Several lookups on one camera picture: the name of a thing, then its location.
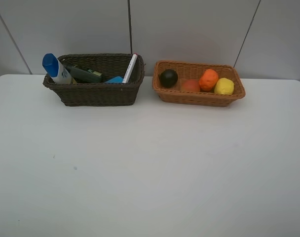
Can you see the dark purple mangosteen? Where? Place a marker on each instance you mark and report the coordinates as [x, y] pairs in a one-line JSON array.
[[168, 78]]

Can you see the white pink-capped marker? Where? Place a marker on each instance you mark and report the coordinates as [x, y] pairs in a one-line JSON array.
[[130, 68]]

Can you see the red orange peach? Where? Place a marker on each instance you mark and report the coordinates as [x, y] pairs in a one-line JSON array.
[[190, 85]]

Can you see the blue whiteboard eraser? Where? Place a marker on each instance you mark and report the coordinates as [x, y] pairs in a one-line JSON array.
[[116, 79]]

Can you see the orange tangerine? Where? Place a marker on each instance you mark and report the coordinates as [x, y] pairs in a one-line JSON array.
[[208, 80]]

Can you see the yellow lemon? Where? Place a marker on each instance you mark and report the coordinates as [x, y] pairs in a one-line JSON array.
[[224, 86]]

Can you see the dark green rectangular bottle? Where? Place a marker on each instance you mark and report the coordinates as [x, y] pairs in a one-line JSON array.
[[83, 75]]

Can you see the white blue-capped shampoo bottle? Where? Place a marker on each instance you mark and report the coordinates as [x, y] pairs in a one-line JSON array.
[[56, 70]]

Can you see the orange wicker basket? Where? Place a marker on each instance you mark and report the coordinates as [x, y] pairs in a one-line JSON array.
[[186, 70]]

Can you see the dark brown wicker basket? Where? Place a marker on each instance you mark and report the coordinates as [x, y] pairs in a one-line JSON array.
[[101, 94]]

